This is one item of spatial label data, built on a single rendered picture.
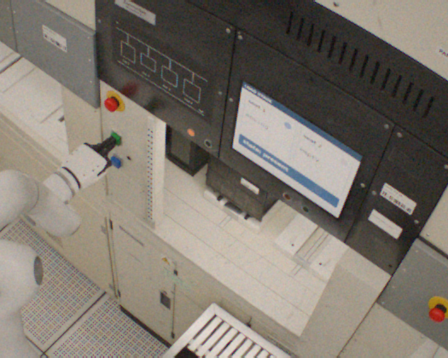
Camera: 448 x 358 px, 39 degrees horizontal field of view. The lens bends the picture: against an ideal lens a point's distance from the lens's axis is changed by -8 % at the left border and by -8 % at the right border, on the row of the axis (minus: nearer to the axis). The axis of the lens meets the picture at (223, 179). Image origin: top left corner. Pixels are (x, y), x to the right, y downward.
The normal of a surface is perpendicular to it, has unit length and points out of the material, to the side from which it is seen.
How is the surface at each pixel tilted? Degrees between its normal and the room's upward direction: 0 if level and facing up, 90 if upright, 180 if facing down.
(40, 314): 0
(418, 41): 92
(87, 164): 3
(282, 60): 90
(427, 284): 90
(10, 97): 0
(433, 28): 92
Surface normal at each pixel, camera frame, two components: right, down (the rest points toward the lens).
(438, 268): -0.61, 0.60
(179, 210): 0.09, -0.59
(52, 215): 0.51, 0.40
